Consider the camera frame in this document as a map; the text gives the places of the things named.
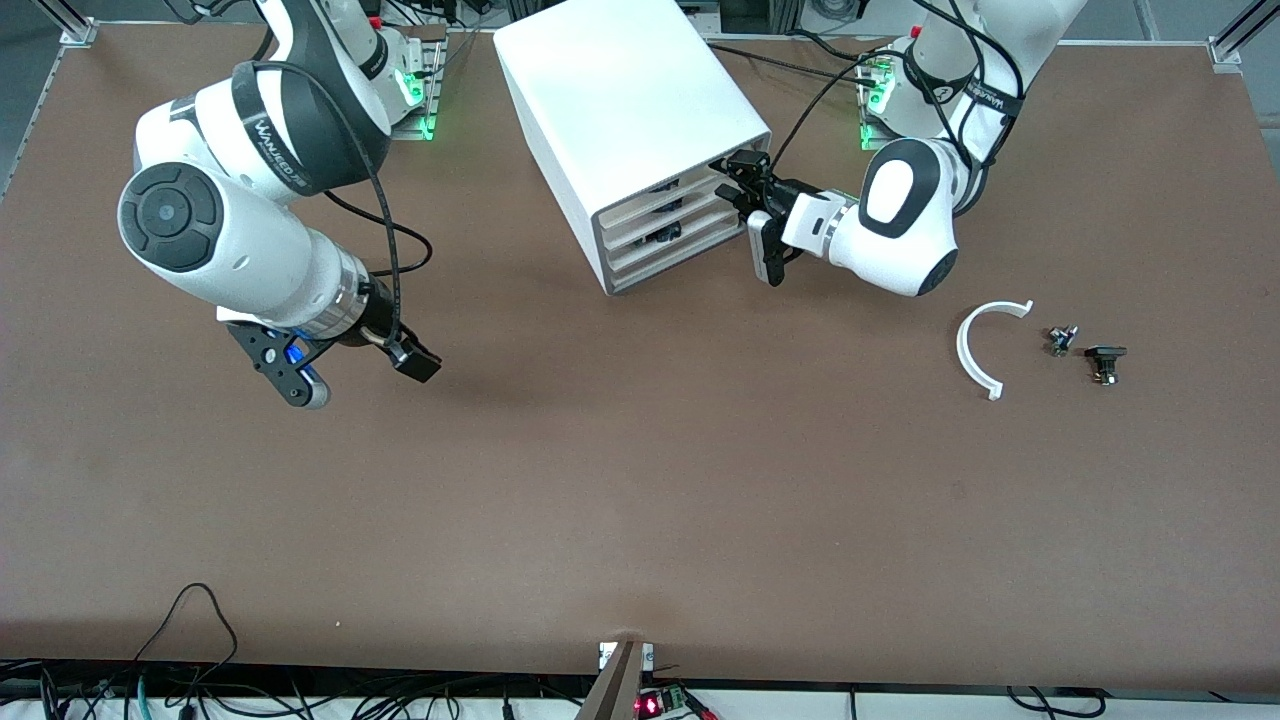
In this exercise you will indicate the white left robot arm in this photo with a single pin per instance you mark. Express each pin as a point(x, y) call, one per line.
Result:
point(880, 250)

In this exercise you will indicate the black push button switch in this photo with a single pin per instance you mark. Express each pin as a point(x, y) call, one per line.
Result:
point(668, 236)

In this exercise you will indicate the white semicircular plastic bracket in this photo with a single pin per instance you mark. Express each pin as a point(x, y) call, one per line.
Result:
point(962, 348)

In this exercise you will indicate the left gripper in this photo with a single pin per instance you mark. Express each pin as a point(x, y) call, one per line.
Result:
point(781, 190)

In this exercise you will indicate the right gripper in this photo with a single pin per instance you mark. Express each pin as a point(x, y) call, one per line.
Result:
point(381, 328)

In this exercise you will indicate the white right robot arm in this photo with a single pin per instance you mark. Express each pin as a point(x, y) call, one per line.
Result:
point(250, 250)

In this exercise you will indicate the circuit board with red light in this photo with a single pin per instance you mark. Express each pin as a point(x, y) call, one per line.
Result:
point(652, 705)

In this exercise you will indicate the black component with brass contacts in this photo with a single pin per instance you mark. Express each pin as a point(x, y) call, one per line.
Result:
point(1105, 353)

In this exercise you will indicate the white three-drawer cabinet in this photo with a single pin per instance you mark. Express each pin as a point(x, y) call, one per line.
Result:
point(620, 90)

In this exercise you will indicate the white plastic drawer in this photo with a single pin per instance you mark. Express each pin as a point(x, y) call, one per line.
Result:
point(632, 274)
point(630, 248)
point(630, 218)

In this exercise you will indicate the brown wooden post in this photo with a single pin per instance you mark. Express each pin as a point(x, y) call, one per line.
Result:
point(615, 695)

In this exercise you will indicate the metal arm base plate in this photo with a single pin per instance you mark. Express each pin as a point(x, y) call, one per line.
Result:
point(432, 100)
point(868, 110)

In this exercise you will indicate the small silver metal component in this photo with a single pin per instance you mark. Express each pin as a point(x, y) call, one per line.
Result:
point(1060, 341)

